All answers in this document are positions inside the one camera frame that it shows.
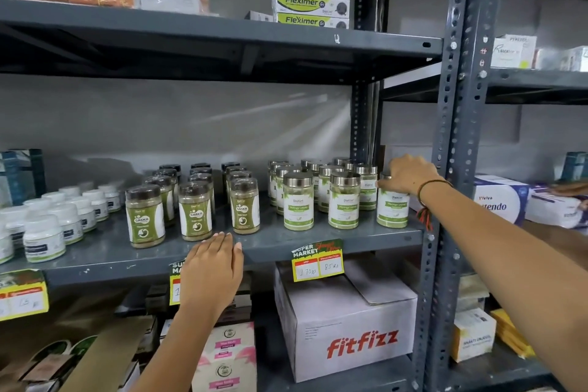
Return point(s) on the person's left hand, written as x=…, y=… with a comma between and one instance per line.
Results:
x=209, y=272

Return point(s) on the person's right hand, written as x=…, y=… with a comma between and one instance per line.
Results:
x=413, y=176

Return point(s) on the person's left thumb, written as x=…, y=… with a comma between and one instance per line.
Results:
x=238, y=255

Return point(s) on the person's right thumb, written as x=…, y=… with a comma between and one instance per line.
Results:
x=387, y=184

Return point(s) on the silver lid green label jar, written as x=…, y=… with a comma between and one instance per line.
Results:
x=393, y=210

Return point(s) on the person's left forearm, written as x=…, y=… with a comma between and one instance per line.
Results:
x=179, y=350

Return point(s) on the person's right forearm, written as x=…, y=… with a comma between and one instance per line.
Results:
x=500, y=226

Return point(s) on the stack of dark boxes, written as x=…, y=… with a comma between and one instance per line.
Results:
x=239, y=302

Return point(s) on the group of brown lid powder jars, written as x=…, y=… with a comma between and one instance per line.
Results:
x=195, y=217

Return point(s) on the yellow red price tag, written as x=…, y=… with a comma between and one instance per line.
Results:
x=23, y=297
x=174, y=288
x=317, y=265

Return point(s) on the group of silver lid jars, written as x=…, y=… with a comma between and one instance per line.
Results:
x=298, y=198

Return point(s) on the pink white box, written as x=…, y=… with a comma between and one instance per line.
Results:
x=225, y=378
x=232, y=343

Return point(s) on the white blue glove box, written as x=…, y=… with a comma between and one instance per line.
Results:
x=500, y=201

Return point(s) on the white carton with red print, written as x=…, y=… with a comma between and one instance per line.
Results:
x=349, y=313

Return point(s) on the plain white box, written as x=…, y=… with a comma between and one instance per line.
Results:
x=473, y=291

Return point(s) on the brown cardboard flap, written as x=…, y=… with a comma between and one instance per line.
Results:
x=110, y=350

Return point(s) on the white yellow box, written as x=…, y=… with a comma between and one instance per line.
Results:
x=473, y=335

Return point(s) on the grey metal shelving rack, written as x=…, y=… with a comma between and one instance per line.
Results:
x=183, y=29
x=528, y=79

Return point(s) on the white medicine box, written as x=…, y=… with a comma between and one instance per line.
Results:
x=512, y=52

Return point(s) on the green white carton box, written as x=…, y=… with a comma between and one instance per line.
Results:
x=298, y=20
x=298, y=2

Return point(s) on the group of white pill bottles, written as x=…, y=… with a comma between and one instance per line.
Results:
x=46, y=231

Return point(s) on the stack of yellow packets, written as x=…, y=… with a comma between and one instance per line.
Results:
x=512, y=333

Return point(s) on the small white box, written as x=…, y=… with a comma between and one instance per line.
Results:
x=259, y=16

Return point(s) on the row of white boxes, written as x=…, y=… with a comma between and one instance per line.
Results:
x=562, y=60

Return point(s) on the pile of green brown packets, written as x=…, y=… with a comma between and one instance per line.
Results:
x=46, y=362

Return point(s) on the blue teal box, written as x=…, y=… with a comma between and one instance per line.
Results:
x=18, y=176

